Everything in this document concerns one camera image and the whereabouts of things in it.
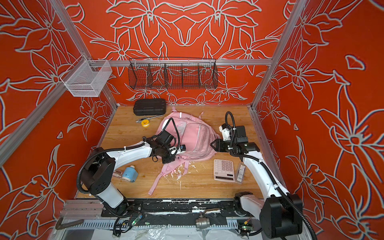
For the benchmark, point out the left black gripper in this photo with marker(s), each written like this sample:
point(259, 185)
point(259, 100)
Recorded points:
point(171, 158)

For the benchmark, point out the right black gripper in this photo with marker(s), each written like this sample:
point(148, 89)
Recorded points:
point(219, 147)

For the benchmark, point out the pink student backpack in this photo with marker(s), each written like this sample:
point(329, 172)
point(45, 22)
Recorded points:
point(195, 135)

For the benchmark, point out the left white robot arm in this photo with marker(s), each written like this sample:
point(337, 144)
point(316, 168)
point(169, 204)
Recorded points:
point(95, 175)

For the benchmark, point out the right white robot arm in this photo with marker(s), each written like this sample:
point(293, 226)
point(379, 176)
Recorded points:
point(280, 213)

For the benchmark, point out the pink desk calculator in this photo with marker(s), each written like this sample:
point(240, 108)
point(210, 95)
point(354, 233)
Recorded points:
point(224, 171)

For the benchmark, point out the yellow tape roll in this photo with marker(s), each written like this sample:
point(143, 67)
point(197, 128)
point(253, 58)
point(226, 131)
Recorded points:
point(145, 123)

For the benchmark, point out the grey metal tool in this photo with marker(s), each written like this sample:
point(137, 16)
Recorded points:
point(147, 118)

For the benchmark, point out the light blue pencil sharpener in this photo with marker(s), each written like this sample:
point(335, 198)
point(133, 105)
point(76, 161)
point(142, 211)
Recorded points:
point(130, 174)

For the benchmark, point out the black plastic case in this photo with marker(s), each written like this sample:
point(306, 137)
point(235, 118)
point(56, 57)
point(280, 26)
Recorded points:
point(150, 107)

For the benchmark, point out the metal pipe fitting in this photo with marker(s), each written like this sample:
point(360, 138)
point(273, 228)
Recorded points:
point(202, 223)

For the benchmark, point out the rusty allen key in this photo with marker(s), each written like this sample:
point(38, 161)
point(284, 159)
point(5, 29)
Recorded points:
point(60, 225)

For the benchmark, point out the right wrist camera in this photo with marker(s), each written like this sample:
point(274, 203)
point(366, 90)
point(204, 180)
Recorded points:
point(226, 132)

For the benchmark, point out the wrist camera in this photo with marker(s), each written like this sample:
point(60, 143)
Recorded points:
point(226, 132)
point(180, 149)

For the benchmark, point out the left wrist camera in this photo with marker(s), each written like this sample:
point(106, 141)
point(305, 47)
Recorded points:
point(180, 149)

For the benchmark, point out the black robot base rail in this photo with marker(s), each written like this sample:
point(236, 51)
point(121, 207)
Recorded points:
point(183, 212)

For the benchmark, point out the black wire wall basket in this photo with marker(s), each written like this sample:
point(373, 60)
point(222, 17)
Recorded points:
point(173, 74)

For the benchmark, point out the white wire wall basket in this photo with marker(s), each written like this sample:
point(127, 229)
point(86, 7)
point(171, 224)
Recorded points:
point(86, 78)

